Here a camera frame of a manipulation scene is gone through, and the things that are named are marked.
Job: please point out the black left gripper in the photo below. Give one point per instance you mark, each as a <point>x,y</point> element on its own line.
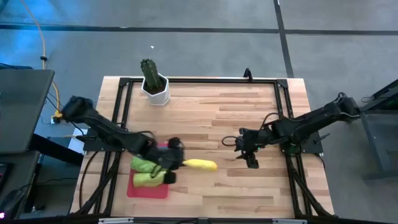
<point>168,158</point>

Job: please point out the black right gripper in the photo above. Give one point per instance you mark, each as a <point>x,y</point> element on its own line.
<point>252,141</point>

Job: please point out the yellow microfiber towel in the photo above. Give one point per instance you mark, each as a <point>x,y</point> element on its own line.
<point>200,165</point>

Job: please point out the green microfiber towel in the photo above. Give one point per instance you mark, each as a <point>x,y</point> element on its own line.
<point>141,165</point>
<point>147,180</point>

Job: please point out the pink tray mat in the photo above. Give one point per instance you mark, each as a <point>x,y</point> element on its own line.
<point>146,193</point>

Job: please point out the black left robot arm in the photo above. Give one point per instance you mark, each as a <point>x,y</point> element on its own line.
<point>109,132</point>

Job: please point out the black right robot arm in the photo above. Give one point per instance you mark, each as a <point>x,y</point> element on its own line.
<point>311,123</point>

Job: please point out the white hexagonal plant pot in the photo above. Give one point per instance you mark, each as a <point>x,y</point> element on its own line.
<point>158,98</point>

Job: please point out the green cactus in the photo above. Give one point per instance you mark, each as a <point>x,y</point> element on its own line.
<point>150,73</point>

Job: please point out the white paper sheet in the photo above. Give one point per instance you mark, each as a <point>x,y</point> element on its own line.
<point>74,145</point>

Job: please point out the black desk beam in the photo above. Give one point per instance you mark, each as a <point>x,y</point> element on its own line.
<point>53,149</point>

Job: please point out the grey metal table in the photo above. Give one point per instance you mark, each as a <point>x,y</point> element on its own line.
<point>379,124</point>

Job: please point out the dark grey desk top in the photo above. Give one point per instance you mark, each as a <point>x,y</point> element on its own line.
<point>25,109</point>

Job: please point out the black rounded device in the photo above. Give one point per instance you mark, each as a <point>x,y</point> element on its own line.
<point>11,203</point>

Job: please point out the black triangular bracket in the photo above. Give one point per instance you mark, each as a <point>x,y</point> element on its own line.
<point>248,75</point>

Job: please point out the black aluminium table frame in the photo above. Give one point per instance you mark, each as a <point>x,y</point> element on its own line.
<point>217,80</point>

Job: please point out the silver bracket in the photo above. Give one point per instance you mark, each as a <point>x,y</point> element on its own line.
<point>289,221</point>
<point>115,220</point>

